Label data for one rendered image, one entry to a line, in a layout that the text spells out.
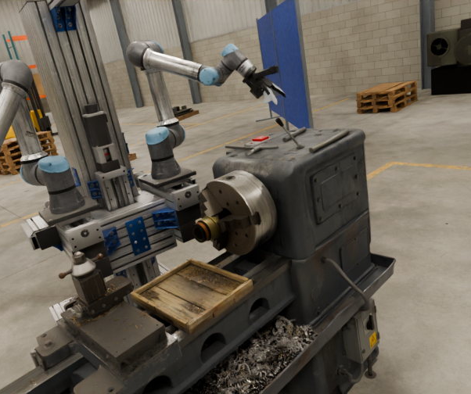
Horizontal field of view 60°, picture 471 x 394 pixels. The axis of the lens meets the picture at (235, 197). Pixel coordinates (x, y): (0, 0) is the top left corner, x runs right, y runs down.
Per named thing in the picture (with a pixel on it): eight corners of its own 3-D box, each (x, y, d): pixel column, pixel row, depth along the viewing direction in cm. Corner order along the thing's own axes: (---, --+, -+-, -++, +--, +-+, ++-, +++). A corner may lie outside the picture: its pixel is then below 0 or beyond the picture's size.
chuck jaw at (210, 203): (224, 212, 163) (207, 188, 165) (229, 206, 159) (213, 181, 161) (203, 223, 156) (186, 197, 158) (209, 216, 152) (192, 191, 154)
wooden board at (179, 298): (192, 265, 173) (190, 257, 172) (254, 288, 148) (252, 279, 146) (132, 302, 155) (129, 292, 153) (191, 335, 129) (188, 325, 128)
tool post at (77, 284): (99, 288, 137) (91, 261, 134) (109, 294, 132) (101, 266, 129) (78, 299, 132) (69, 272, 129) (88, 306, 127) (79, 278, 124)
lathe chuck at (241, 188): (218, 232, 181) (211, 166, 168) (273, 256, 161) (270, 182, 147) (203, 241, 176) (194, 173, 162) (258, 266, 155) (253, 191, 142)
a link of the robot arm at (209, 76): (116, 38, 183) (217, 66, 173) (130, 38, 193) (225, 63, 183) (115, 65, 188) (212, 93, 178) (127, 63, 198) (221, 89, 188)
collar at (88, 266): (88, 261, 134) (86, 253, 133) (100, 266, 129) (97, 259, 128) (66, 272, 129) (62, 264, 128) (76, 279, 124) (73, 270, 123)
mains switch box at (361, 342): (366, 361, 220) (354, 223, 194) (397, 374, 208) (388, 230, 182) (332, 403, 199) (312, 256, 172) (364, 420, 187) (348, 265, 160)
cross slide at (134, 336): (101, 295, 151) (98, 284, 150) (168, 337, 121) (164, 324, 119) (57, 320, 141) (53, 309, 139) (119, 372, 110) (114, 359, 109)
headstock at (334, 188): (296, 195, 231) (287, 127, 218) (375, 206, 197) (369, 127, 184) (221, 238, 194) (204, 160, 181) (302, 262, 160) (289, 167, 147)
